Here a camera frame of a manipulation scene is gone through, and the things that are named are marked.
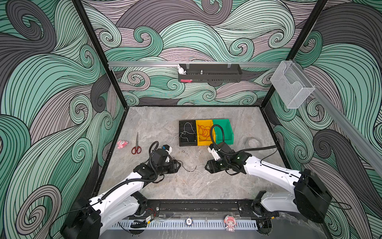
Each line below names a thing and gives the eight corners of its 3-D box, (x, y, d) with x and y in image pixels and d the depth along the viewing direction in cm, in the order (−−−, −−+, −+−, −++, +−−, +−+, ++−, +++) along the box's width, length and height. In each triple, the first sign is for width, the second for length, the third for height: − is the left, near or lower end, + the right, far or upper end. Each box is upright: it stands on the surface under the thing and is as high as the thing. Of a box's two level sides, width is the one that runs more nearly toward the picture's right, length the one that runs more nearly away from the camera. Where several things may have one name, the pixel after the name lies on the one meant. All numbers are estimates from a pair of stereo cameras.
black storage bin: (178, 147, 98) (178, 141, 93) (179, 126, 110) (179, 120, 104) (196, 147, 98) (197, 141, 93) (195, 126, 110) (196, 120, 104)
